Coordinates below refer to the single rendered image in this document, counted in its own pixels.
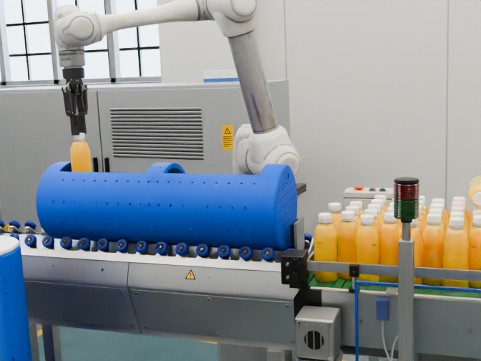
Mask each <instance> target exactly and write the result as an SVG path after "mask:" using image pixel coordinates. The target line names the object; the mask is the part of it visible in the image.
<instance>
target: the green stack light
mask: <svg viewBox="0 0 481 361"><path fill-rule="evenodd" d="M394 217H395V218H397V219H401V220H413V219H417V218H419V198H418V199H417V200H412V201H402V200H397V199H395V198H394Z"/></svg>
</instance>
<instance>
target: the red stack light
mask: <svg viewBox="0 0 481 361"><path fill-rule="evenodd" d="M394 198H395V199H397V200H402V201H412V200H417V199H418V198H419V183H417V184H413V185H401V184H396V183H394Z"/></svg>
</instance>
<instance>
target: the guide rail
mask: <svg viewBox="0 0 481 361"><path fill-rule="evenodd" d="M350 264H357V263H344V262H332V261H308V271H326V272H337V273H349V265H350ZM359 273H360V274H371V275H382V276H398V266H393V265H381V264H359ZM414 277H416V278H428V279H449V280H461V281H481V271H478V270H466V269H442V268H429V267H417V266H415V267H414Z"/></svg>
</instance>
